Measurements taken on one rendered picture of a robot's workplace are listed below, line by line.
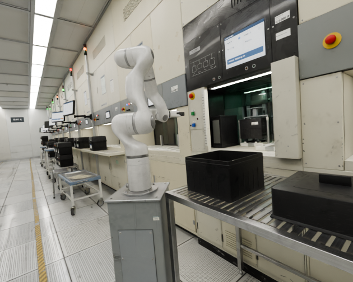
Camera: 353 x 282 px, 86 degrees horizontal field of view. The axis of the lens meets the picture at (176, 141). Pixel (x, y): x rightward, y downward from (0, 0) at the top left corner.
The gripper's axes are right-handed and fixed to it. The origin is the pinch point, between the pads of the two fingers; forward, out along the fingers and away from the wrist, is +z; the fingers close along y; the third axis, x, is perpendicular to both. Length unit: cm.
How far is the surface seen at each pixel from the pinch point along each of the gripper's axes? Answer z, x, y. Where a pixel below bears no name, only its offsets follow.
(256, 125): 54, -14, 34
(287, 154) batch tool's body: 8, -31, 76
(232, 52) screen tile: 12, 36, 43
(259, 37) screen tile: 12, 38, 62
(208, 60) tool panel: 12.4, 38.0, 21.6
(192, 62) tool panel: 12.3, 42.5, 3.9
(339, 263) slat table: -49, -46, 109
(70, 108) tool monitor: -32, 44, -286
